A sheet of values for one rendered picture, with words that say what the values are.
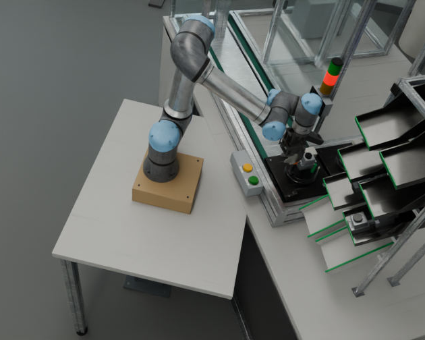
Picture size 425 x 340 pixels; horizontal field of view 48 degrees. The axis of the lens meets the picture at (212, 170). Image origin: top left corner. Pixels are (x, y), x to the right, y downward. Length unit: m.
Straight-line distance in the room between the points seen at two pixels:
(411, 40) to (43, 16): 3.31
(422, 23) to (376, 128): 3.30
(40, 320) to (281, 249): 1.37
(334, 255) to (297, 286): 0.20
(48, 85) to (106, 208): 1.98
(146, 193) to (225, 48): 1.11
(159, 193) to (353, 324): 0.90
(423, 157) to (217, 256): 0.86
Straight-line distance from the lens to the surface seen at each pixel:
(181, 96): 1.85
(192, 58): 1.58
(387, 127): 1.57
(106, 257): 1.89
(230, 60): 2.66
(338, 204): 1.76
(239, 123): 2.25
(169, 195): 1.94
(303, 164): 2.02
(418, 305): 2.10
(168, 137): 1.84
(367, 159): 1.68
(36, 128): 3.53
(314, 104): 1.73
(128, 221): 1.97
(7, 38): 4.34
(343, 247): 1.85
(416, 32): 4.88
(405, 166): 1.50
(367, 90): 2.86
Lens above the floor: 2.51
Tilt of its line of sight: 50 degrees down
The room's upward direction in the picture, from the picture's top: 12 degrees clockwise
